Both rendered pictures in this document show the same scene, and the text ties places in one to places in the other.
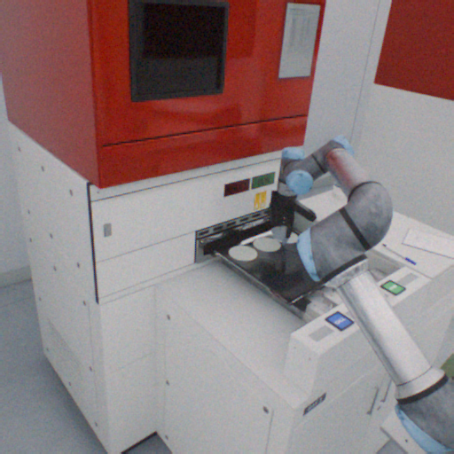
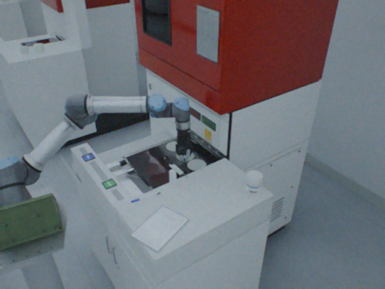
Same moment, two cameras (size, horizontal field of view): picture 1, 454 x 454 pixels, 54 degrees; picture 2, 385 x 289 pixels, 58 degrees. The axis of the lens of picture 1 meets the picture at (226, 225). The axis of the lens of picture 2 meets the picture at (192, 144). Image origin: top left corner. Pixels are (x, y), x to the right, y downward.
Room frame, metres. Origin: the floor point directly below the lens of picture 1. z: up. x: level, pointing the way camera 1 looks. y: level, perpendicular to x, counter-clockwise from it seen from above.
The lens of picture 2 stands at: (1.64, -1.71, 2.03)
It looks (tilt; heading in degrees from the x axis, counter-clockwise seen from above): 34 degrees down; 97
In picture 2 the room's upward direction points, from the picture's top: straight up
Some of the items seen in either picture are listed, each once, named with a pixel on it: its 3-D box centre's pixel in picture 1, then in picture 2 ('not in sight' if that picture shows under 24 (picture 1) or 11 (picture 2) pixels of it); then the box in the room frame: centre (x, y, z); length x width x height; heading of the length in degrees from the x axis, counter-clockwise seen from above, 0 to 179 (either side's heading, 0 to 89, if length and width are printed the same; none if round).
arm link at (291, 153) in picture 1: (291, 165); (181, 109); (1.39, -0.20, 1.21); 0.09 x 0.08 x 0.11; 6
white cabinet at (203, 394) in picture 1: (302, 369); (163, 241); (1.30, -0.35, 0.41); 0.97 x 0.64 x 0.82; 132
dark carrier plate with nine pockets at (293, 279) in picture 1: (286, 258); (168, 162); (1.32, -0.22, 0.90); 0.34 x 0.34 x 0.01; 42
